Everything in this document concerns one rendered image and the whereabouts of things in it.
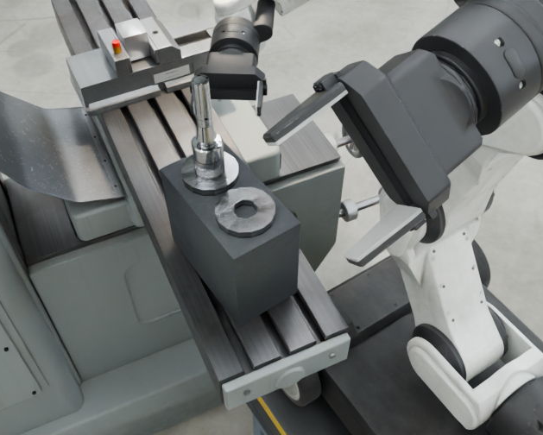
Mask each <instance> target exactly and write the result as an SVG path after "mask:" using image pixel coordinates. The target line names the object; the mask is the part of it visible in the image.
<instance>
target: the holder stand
mask: <svg viewBox="0 0 543 435"><path fill-rule="evenodd" d="M223 148H224V173H223V174H222V175H221V176H220V177H219V178H217V179H215V180H202V179H201V178H199V177H198V176H197V175H196V173H195V171H194V165H193V154H190V155H188V156H187V157H185V158H183V159H180V160H178V161H176V162H174V163H171V164H169V165H167V166H165V167H163V168H161V169H160V172H161V181H162V185H163V190H164V194H165V199H166V203H167V212H168V216H169V221H170V225H171V231H172V235H173V240H174V242H175V244H176V245H177V246H178V248H179V249H180V251H181V252H182V253H183V255H184V256H185V257H186V259H187V260H188V261H189V262H190V263H191V264H192V266H193V267H194V269H195V270H196V271H197V273H198V274H199V276H200V277H201V278H202V280H203V281H204V282H205V284H206V285H207V286H208V287H209V288H210V290H211V291H212V293H213V294H214V295H215V297H216V298H217V299H218V301H219V302H220V303H221V305H222V306H223V307H224V309H225V310H226V311H227V312H228V313H229V315H230V316H231V318H232V319H233V320H234V322H235V323H236V324H237V326H241V325H243V324H245V323H247V322H249V321H250V320H251V319H253V318H255V317H257V316H258V315H260V314H262V313H263V312H266V311H267V310H268V309H270V308H271V307H273V306H275V305H277V304H279V303H280V302H282V301H283V300H285V299H287V298H289V297H290V296H292V295H294V294H295V293H297V286H298V270H299V253H300V221H299V220H298V219H297V218H296V217H295V216H294V215H293V214H292V213H291V212H290V211H289V209H288V208H287V207H286V206H285V205H284V204H283V203H282V202H281V201H280V200H279V199H278V198H277V197H276V196H275V195H274V194H273V193H272V192H271V191H270V190H269V189H268V188H267V187H266V186H265V185H264V184H263V183H262V182H261V180H260V179H259V178H258V177H257V176H256V175H255V174H254V173H253V172H252V171H251V170H250V169H249V168H248V167H247V166H246V164H245V163H244V162H243V161H242V160H241V159H240V158H239V157H238V156H237V155H236V154H235V153H234V152H233V151H232V149H231V148H230V147H229V146H228V145H227V144H226V143H225V142H224V141H223Z"/></svg>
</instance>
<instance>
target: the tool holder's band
mask: <svg viewBox="0 0 543 435"><path fill-rule="evenodd" d="M191 145H192V150H193V152H194V153H195V154H197V155H199V156H204V157H208V156H213V155H215V154H218V153H219V152H220V151H221V150H222V148H223V139H222V137H221V136H220V135H219V134H217V138H216V140H215V141H214V143H213V144H212V145H210V146H203V145H201V144H200V143H199V142H198V141H197V140H196V138H195V136H194V137H193V138H192V140H191Z"/></svg>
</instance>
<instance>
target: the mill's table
mask: <svg viewBox="0 0 543 435"><path fill-rule="evenodd" d="M51 3H52V5H53V9H54V13H55V17H56V20H57V23H58V26H59V28H60V32H61V33H62V36H63V38H64V40H65V43H66V45H67V47H68V50H69V52H70V54H71V56H74V55H76V54H82V53H85V52H89V51H92V50H95V49H99V48H101V47H100V42H99V38H98V31H99V30H103V29H107V28H113V30H114V31H115V33H116V34H117V31H116V28H115V24H116V23H119V22H125V21H128V20H131V19H135V18H138V20H141V19H145V18H149V17H151V16H152V17H153V18H155V19H157V17H156V15H155V13H154V12H153V10H152V9H151V8H150V6H149V5H148V2H147V1H146V0H51ZM191 94H192V93H191V92H190V86H189V87H187V88H184V89H180V90H178V91H172V92H169V93H167V91H166V90H161V95H160V96H158V97H155V98H150V99H147V100H144V101H141V102H138V103H135V104H131V105H127V106H124V107H122V108H119V109H115V110H111V111H108V112H105V113H102V114H99V115H97V116H98V120H99V122H100V123H101V126H102V128H103V130H104V133H105V135H106V137H107V140H108V142H109V144H110V147H111V149H112V152H113V154H114V155H115V157H116V160H117V163H118V166H119V167H120V169H121V172H122V174H123V177H124V179H125V181H126V184H127V186H128V188H129V191H130V193H131V195H132V198H133V199H134V201H135V204H136V207H137V210H138V211H139V213H140V215H141V218H142V221H143V223H144V225H145V227H146V230H147V232H148V235H149V237H150V239H151V242H152V244H153V245H154V247H155V251H156V253H157V255H158V257H159V259H160V262H161V265H162V267H163V269H164V271H165V273H166V276H167V278H168V281H169V283H170V285H171V288H172V289H173V291H174V295H175V297H176V299H177V301H178V303H179V305H180V309H181V311H182V313H183V315H184V317H185V320H186V322H187V325H188V327H189V329H190V331H191V333H192V335H193V339H194V341H195V343H196V345H197V347H198V349H199V353H200V355H201V357H202V359H203V361H204V363H205V366H206V368H207V371H208V373H209V375H210V377H211V379H212V383H213V385H214V387H215V389H216V391H217V393H218V397H219V399H220V400H221V403H224V404H225V407H226V409H227V410H231V409H232V408H235V407H238V406H241V405H242V404H244V403H247V402H249V401H252V400H254V399H257V398H259V397H261V396H264V395H265V394H269V393H271V392H273V391H275V390H277V389H280V388H287V387H290V386H292V385H294V384H295V383H297V382H298V381H299V380H301V379H302V378H304V377H306V376H308V375H311V374H313V373H316V372H318V371H320V370H321V369H325V368H327V367H330V366H332V365H333V364H335V363H339V362H341V361H343V360H345V359H347V356H348V351H349V347H350V337H349V335H348V330H349V326H348V325H347V324H346V323H345V321H344V319H343V317H342V316H341V314H340V312H339V311H338V309H337V308H336V306H335V305H334V303H333V301H332V300H331V298H330V296H329V294H328V293H327V291H326V290H325V288H324V287H323V285H322V283H321V282H320V280H319V278H318V276H317V275H316V274H315V273H314V271H313V269H312V267H311V265H310V264H309V262H308V261H307V259H306V258H305V256H304V255H303V253H302V251H301V250H300V253H299V270H298V286H297V293H295V294H294V295H292V296H290V297H289V298H287V299H285V300H283V301H282V302H280V303H279V304H277V305H275V306H273V307H271V308H270V309H268V310H267V311H266V312H263V313H262V314H260V315H258V316H257V317H255V318H253V319H251V320H250V321H249V322H247V323H245V324H243V325H241V326H237V324H236V323H235V322H234V320H233V319H232V318H231V316H230V315H229V313H228V312H227V311H226V310H225V309H224V307H223V306H222V305H221V303H220V302H219V301H218V299H217V298H216V297H215V295H214V294H213V293H212V291H211V290H210V288H209V287H208V286H207V285H206V284H205V282H204V281H203V280H202V278H201V277H200V276H199V274H198V273H197V271H196V270H195V269H194V267H193V266H192V264H191V263H190V262H189V261H188V260H187V259H186V257H185V256H184V255H183V253H182V252H181V251H180V249H179V248H178V246H177V245H176V244H175V242H174V240H173V235H172V231H171V225H170V221H169V216H168V212H167V203H166V199H165V194H164V190H163V185H162V181H161V172H160V169H161V168H163V167H165V166H167V165H169V164H171V163H174V162H176V161H178V160H180V159H183V158H185V157H187V156H188V155H190V154H192V153H193V152H192V145H191V140H192V138H193V137H194V136H195V134H196V116H195V114H191V112H190V105H189V104H190V99H191ZM212 119H213V123H214V127H215V130H216V132H217V134H219V135H220V136H221V137H222V139H223V141H224V142H225V143H226V144H227V145H228V146H229V147H230V148H231V149H232V151H233V152H234V153H235V154H236V155H237V156H238V157H239V158H240V159H241V160H242V161H243V162H244V163H245V164H246V166H247V167H248V168H249V169H250V167H249V165H248V164H247V162H246V160H245V159H244V158H243V156H242V154H241V153H240V151H239V149H238V148H237V146H236V144H235V143H234V142H233V140H232V139H231V137H230V135H229V133H228V131H227V130H226V128H225V127H224V125H223V124H222V122H221V121H220V119H219V117H218V115H217V114H216V112H215V110H214V109H213V108H212ZM250 170H251V169H250Z"/></svg>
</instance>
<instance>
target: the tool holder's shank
mask: <svg viewBox="0 0 543 435"><path fill-rule="evenodd" d="M192 89H193V102H194V109H195V116H196V134H195V138H196V140H197V141H198V142H199V143H200V144H201V145H203V146H210V145H212V144H213V143H214V141H215V140H216V138H217V132H216V130H215V127H214V123H213V119H212V101H211V92H210V82H209V78H208V77H207V76H206V75H204V74H198V75H195V76H193V77H192Z"/></svg>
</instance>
